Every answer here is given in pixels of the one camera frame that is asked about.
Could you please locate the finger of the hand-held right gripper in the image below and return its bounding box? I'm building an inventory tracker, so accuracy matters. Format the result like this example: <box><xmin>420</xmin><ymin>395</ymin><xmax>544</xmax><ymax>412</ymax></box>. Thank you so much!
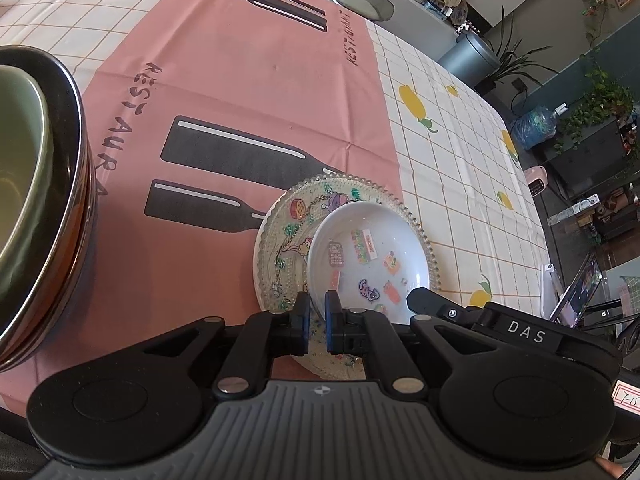
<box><xmin>406</xmin><ymin>287</ymin><xmax>490</xmax><ymax>332</ymax></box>

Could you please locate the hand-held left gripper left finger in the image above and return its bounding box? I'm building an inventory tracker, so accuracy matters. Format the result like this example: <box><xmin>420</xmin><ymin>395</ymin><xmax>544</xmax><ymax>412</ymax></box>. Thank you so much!
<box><xmin>132</xmin><ymin>290</ymin><xmax>312</xmax><ymax>402</ymax></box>

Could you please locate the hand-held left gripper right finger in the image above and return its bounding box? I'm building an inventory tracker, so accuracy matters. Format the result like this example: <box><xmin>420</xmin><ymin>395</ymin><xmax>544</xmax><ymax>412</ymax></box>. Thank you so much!
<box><xmin>324</xmin><ymin>289</ymin><xmax>496</xmax><ymax>402</ymax></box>

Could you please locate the clear glass beaded plate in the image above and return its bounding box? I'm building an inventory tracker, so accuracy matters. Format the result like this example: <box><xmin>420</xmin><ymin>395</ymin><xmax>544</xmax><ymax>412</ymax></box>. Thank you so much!
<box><xmin>254</xmin><ymin>174</ymin><xmax>441</xmax><ymax>382</ymax></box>

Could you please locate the small white sticker dish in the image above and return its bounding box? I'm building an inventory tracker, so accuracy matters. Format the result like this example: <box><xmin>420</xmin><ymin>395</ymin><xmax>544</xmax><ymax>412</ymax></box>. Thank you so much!
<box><xmin>306</xmin><ymin>201</ymin><xmax>431</xmax><ymax>322</ymax></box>

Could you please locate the stainless steel bowl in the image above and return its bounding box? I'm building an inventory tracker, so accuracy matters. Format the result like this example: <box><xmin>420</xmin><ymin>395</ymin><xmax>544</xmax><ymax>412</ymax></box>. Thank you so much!
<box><xmin>0</xmin><ymin>45</ymin><xmax>97</xmax><ymax>373</ymax></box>

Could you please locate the green ceramic bowl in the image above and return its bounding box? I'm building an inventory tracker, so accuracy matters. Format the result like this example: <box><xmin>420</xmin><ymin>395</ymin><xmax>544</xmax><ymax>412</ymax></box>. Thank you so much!
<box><xmin>0</xmin><ymin>64</ymin><xmax>55</xmax><ymax>332</ymax></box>

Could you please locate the laptop screen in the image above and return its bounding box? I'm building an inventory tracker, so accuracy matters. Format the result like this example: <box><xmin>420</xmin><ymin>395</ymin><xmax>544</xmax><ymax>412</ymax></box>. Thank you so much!
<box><xmin>549</xmin><ymin>252</ymin><xmax>604</xmax><ymax>329</ymax></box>

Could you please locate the small pink heater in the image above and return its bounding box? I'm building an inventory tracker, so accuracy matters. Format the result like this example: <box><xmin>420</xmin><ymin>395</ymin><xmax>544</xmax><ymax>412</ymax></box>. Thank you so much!
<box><xmin>525</xmin><ymin>165</ymin><xmax>551</xmax><ymax>199</ymax></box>

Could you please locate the lemon print checked tablecloth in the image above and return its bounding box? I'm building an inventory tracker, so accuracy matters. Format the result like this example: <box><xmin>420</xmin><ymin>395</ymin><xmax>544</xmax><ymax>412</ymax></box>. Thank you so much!
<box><xmin>0</xmin><ymin>0</ymin><xmax>557</xmax><ymax>322</ymax></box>

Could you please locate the dark low cabinet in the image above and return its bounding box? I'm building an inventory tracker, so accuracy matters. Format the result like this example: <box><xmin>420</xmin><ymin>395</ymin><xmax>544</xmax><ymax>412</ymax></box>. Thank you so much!
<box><xmin>546</xmin><ymin>115</ymin><xmax>640</xmax><ymax>202</ymax></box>

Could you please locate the blue water jug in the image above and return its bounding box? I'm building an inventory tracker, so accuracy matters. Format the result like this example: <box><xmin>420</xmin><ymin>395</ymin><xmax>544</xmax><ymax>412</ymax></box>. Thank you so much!
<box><xmin>510</xmin><ymin>105</ymin><xmax>559</xmax><ymax>150</ymax></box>

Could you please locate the pink printed placemat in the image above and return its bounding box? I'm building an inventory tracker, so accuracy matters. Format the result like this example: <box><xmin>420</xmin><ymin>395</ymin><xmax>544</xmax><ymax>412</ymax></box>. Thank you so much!
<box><xmin>0</xmin><ymin>0</ymin><xmax>402</xmax><ymax>407</ymax></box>

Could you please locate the grey round trash can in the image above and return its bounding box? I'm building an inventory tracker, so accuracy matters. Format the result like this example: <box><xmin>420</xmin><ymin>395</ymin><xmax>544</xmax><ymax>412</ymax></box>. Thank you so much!
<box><xmin>437</xmin><ymin>30</ymin><xmax>502</xmax><ymax>89</ymax></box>

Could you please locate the green potted plant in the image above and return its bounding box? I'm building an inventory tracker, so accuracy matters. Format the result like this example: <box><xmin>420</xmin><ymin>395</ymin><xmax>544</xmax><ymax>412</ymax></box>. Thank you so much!
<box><xmin>482</xmin><ymin>0</ymin><xmax>637</xmax><ymax>153</ymax></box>

